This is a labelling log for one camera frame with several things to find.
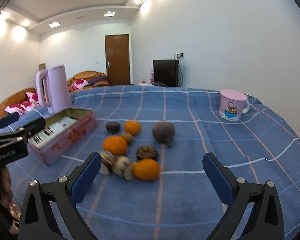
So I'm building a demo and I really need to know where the large orange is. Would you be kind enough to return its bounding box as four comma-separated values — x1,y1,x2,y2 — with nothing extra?
103,135,128,156

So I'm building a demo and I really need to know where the green-brown kiwi fruit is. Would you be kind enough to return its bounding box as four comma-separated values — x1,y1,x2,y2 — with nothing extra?
121,133,133,145

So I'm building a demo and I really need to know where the small orange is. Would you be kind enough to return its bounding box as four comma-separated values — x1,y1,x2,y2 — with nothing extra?
124,120,141,136

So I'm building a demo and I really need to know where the wrinkled dark passion fruit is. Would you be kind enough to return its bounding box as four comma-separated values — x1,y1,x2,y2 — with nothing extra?
136,145,159,161

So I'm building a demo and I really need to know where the purple round fruit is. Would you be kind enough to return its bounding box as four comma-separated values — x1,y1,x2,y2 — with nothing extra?
152,121,175,148

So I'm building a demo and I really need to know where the person's left hand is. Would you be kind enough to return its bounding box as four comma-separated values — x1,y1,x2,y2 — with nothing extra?
0,166,21,220

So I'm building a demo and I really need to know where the brown leather sofa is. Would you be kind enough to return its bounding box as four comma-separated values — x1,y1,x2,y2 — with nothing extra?
0,87,40,119

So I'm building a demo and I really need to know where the printed paper in tin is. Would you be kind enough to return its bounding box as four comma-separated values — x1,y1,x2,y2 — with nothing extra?
29,116,77,148

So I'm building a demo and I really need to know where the pink tin box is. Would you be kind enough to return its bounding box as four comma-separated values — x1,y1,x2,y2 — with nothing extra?
29,108,97,166

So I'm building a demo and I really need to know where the lilac electric kettle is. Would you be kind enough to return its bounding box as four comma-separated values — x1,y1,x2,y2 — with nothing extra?
36,65,72,114

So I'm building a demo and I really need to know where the brown leather armchair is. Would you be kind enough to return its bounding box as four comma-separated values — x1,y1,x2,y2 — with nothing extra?
67,70,110,93

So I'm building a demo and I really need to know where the blue checked tablecloth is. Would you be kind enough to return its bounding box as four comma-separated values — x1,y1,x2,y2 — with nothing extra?
8,86,300,239

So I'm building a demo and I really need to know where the pink cartoon mug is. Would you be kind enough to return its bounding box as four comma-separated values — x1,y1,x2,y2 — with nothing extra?
219,89,250,121

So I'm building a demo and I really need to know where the brown wooden door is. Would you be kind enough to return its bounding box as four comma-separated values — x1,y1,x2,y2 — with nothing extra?
105,34,130,86

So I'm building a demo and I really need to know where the black television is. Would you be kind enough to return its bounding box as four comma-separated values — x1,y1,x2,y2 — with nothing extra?
153,60,179,87

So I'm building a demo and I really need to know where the wall power socket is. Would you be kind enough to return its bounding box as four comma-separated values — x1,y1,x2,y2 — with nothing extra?
175,53,184,59

